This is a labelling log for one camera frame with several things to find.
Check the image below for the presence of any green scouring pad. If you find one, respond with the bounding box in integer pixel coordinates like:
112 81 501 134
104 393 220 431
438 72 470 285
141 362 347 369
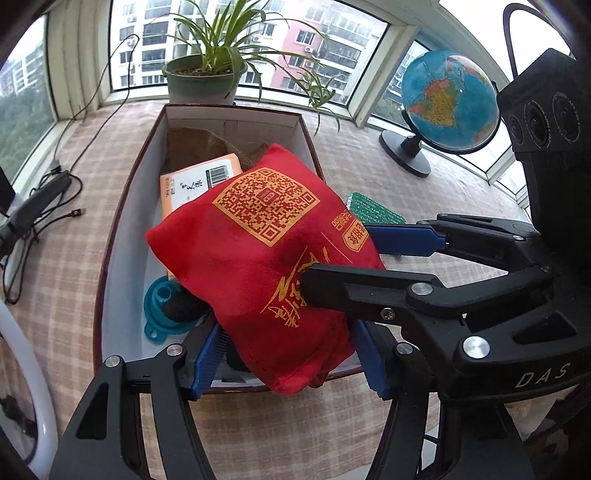
346 192 406 225

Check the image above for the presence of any teal silicone funnel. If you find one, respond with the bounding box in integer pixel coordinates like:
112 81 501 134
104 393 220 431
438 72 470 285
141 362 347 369
143 276 211 344

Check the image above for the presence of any red fabric bag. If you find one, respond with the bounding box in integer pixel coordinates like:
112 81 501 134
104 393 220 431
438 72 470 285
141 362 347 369
146 145 383 395

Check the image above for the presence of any orange tissue pack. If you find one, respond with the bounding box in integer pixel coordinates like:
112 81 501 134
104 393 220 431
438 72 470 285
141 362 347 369
159 153 242 218

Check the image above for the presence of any brown fuzzy cloth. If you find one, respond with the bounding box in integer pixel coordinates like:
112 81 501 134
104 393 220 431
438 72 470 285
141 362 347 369
160 128 270 174

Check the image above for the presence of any right hand white glove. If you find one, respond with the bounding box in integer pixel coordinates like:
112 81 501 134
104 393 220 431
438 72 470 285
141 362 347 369
505 386 576 441

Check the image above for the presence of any blue world globe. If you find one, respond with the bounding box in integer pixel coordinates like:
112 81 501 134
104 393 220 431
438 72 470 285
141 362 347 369
379 50 501 178

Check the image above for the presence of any checkered tablecloth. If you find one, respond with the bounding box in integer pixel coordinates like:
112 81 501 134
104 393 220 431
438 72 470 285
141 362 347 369
11 102 524 479

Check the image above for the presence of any black power strip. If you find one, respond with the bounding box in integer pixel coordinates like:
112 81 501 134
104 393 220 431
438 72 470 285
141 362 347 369
0 171 72 258

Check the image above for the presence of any maroon cardboard box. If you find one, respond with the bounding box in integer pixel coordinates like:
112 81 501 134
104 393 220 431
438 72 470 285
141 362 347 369
91 103 366 394

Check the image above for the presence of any potted spider plant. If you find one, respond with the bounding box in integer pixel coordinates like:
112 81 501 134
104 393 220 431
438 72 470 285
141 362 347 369
162 1 341 125

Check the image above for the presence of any white ring light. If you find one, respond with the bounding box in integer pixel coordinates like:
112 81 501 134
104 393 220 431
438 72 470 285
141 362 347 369
0 299 60 480

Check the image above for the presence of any black cable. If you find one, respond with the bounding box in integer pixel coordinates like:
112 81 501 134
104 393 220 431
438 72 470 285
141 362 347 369
2 32 140 305

